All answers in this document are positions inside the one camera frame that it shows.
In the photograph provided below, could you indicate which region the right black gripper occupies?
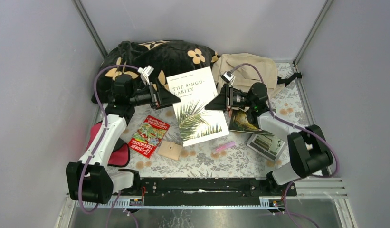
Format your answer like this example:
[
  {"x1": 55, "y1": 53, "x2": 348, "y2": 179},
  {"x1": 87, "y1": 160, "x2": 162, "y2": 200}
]
[{"x1": 204, "y1": 84, "x2": 254, "y2": 114}]

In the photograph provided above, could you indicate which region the green forest cover book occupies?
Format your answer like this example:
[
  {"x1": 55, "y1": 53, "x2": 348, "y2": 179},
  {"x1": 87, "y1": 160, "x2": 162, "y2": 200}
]
[{"x1": 228, "y1": 110, "x2": 273, "y2": 135}]

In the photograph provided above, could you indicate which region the white palm leaf book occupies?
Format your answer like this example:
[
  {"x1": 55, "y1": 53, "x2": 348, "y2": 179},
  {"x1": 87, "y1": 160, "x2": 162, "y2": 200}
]
[{"x1": 166, "y1": 67, "x2": 229, "y2": 147}]

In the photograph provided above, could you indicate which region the beige canvas student bag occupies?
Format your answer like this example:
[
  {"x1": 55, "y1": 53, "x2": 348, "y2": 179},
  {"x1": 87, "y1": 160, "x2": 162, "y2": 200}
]
[{"x1": 211, "y1": 53, "x2": 303, "y2": 98}]

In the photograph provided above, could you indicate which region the grey photo cover book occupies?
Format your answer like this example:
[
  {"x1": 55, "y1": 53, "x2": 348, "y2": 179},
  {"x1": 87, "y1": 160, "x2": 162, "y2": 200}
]
[{"x1": 246, "y1": 134, "x2": 287, "y2": 162}]

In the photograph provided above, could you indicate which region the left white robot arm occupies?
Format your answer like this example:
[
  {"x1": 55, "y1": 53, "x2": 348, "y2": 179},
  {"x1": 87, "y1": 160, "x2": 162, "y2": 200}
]
[{"x1": 66, "y1": 75, "x2": 181, "y2": 204}]

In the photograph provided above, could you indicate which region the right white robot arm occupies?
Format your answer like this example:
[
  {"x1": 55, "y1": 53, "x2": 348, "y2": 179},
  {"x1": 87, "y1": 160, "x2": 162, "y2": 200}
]
[{"x1": 205, "y1": 83, "x2": 334, "y2": 196}]

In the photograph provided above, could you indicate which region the black floral pillow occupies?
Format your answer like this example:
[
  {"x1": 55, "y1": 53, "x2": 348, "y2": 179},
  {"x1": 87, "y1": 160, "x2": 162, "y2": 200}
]
[{"x1": 92, "y1": 40, "x2": 219, "y2": 103}]

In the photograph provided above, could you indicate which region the pink glue stick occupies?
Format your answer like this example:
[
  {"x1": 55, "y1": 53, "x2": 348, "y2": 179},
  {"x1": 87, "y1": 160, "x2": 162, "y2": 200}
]
[{"x1": 212, "y1": 141, "x2": 236, "y2": 154}]

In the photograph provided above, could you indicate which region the red treehouse book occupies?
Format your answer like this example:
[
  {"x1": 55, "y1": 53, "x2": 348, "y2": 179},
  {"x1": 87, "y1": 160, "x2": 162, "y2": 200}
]
[{"x1": 128, "y1": 115, "x2": 170, "y2": 158}]

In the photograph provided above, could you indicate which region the floral patterned table mat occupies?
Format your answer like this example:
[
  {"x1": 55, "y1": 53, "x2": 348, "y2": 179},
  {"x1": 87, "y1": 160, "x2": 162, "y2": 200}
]
[{"x1": 97, "y1": 67, "x2": 310, "y2": 178}]

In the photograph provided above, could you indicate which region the tan wooden square block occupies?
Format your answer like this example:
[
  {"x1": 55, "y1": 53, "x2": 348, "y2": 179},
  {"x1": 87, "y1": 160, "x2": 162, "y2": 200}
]
[{"x1": 157, "y1": 141, "x2": 183, "y2": 161}]

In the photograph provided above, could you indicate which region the red and black pouch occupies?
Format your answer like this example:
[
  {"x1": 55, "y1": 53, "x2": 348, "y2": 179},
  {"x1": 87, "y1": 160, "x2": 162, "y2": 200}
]
[{"x1": 78, "y1": 120, "x2": 130, "y2": 168}]

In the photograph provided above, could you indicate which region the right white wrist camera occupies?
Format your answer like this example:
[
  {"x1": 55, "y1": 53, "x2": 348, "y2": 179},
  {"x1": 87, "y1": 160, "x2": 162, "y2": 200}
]
[{"x1": 220, "y1": 71, "x2": 236, "y2": 85}]

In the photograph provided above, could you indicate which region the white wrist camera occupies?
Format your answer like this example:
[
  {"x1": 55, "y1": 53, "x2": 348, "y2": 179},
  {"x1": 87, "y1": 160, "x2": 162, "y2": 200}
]
[
  {"x1": 220, "y1": 71, "x2": 236, "y2": 85},
  {"x1": 138, "y1": 65, "x2": 154, "y2": 85}
]

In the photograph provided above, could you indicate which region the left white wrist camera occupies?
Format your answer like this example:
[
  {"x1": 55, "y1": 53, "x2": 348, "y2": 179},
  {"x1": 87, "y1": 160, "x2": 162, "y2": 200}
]
[{"x1": 138, "y1": 65, "x2": 154, "y2": 85}]

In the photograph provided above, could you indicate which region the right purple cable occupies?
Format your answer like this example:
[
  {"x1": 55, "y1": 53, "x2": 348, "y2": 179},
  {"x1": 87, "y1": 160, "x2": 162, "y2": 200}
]
[{"x1": 229, "y1": 63, "x2": 340, "y2": 228}]

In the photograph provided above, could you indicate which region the purple cable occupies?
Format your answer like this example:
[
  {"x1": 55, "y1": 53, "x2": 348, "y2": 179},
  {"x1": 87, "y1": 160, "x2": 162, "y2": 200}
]
[
  {"x1": 229, "y1": 63, "x2": 340, "y2": 228},
  {"x1": 77, "y1": 64, "x2": 142, "y2": 228}
]

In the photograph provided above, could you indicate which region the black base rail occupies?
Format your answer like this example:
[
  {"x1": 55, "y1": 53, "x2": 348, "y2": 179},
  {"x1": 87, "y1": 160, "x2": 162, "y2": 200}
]
[{"x1": 122, "y1": 177, "x2": 297, "y2": 207}]

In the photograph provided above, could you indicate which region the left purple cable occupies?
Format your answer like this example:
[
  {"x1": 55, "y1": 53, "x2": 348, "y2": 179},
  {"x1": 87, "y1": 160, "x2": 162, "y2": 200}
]
[{"x1": 77, "y1": 64, "x2": 142, "y2": 228}]

